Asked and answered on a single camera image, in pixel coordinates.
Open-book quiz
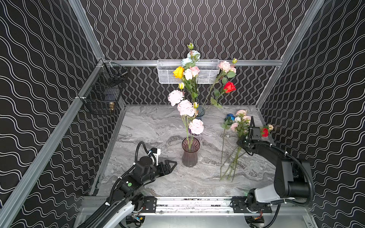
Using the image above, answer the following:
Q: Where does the dark pink glass vase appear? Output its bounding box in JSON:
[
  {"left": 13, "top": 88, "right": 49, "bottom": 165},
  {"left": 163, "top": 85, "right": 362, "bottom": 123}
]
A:
[{"left": 182, "top": 138, "right": 200, "bottom": 168}]

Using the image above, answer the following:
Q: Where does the large red rose stem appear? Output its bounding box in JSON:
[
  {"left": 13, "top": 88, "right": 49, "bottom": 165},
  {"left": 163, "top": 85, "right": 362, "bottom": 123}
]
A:
[{"left": 210, "top": 82, "right": 236, "bottom": 108}]

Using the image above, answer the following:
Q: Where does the blue purple glass vase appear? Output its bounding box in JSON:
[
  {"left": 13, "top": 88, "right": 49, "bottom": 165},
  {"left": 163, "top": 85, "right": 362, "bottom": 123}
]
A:
[{"left": 196, "top": 106, "right": 205, "bottom": 120}]

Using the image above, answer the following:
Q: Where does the large pink peony spray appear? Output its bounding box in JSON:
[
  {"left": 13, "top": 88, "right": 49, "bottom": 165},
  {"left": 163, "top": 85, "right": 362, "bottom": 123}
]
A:
[{"left": 167, "top": 82, "right": 204, "bottom": 152}]

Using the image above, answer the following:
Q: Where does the pink peony spray stem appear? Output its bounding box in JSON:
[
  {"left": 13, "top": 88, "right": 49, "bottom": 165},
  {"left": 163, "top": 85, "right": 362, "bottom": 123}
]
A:
[{"left": 203, "top": 59, "right": 238, "bottom": 105}]

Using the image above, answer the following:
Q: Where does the pink rosebud stem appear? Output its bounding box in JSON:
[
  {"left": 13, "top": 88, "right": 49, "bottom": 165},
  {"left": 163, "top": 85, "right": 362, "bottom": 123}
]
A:
[{"left": 190, "top": 66, "right": 200, "bottom": 102}]

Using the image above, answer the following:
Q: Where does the cream white rose stem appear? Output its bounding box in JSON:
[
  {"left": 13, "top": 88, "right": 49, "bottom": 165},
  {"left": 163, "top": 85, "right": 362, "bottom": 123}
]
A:
[{"left": 184, "top": 68, "right": 194, "bottom": 103}]

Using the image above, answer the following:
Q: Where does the yellow rose stem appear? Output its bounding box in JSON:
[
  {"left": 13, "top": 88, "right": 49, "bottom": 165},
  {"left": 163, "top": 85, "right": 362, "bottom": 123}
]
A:
[{"left": 173, "top": 66, "right": 199, "bottom": 109}]

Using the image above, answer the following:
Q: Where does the white flower stem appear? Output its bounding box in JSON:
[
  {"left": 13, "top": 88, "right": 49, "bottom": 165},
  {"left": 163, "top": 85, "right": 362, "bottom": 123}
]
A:
[{"left": 181, "top": 42, "right": 202, "bottom": 106}]

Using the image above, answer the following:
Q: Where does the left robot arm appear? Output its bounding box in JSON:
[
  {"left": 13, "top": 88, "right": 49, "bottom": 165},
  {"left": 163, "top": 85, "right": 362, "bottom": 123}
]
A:
[{"left": 79, "top": 156, "right": 177, "bottom": 228}]

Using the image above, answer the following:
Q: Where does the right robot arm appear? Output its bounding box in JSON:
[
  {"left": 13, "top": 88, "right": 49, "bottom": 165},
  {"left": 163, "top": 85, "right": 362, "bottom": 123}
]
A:
[{"left": 237, "top": 127, "right": 315, "bottom": 209}]

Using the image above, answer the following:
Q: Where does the blue flower stem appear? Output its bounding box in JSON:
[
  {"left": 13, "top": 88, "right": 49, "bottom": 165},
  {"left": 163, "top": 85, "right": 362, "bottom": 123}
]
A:
[{"left": 220, "top": 114, "right": 235, "bottom": 179}]

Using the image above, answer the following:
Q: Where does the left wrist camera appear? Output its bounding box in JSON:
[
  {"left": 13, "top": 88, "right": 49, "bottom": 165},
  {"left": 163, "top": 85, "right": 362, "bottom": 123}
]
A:
[{"left": 148, "top": 148, "right": 161, "bottom": 166}]

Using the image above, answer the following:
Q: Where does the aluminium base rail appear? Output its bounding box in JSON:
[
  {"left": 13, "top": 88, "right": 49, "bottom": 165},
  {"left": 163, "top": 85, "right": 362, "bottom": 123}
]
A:
[{"left": 76, "top": 195, "right": 309, "bottom": 216}]

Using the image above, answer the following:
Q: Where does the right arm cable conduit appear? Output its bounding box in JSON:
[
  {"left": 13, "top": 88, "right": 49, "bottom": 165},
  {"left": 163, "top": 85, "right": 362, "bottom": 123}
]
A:
[{"left": 248, "top": 115, "right": 316, "bottom": 228}]

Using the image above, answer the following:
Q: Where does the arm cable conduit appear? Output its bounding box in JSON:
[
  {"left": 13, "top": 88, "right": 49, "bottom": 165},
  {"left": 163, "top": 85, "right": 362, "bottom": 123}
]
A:
[
  {"left": 248, "top": 115, "right": 316, "bottom": 228},
  {"left": 79, "top": 141, "right": 157, "bottom": 228}
]

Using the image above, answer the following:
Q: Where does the white mesh wall basket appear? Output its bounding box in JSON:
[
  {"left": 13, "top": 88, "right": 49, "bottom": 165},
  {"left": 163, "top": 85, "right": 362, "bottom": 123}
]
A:
[{"left": 157, "top": 59, "right": 220, "bottom": 84}]

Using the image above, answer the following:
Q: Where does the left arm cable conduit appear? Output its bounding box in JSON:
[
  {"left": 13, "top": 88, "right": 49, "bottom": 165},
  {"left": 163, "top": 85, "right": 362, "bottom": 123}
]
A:
[{"left": 79, "top": 141, "right": 157, "bottom": 228}]

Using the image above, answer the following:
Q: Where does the black wire wall basket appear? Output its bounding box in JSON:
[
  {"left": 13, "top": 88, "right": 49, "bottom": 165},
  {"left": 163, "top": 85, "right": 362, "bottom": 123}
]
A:
[{"left": 81, "top": 59, "right": 129, "bottom": 116}]

